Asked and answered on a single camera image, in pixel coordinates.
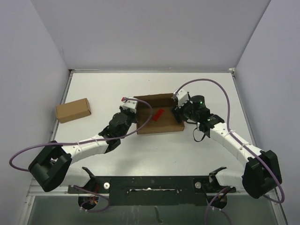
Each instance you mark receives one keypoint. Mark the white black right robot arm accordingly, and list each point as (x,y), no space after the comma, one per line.
(261,168)

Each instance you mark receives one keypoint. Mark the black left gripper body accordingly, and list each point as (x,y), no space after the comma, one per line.
(131,116)

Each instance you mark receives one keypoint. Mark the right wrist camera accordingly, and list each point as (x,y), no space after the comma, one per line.
(181,96)

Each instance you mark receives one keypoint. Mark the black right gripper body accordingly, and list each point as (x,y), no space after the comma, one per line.
(185,113)

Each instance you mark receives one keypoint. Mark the red rectangular block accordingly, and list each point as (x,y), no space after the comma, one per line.
(158,114)

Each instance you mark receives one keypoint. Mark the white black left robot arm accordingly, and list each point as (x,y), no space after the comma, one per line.
(50,168)

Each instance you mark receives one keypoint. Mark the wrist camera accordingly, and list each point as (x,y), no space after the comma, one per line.
(129,103)
(181,96)

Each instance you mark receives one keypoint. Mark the aluminium frame rail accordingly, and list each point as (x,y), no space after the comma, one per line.
(185,153)

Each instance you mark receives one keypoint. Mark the brown cardboard box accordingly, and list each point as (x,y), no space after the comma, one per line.
(166,123)

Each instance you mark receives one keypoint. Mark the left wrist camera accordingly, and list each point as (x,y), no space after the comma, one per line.
(129,103)

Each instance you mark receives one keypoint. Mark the small folded cardboard box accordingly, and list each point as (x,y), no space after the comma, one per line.
(73,110)

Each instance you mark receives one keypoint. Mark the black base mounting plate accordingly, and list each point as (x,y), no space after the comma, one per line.
(154,190)

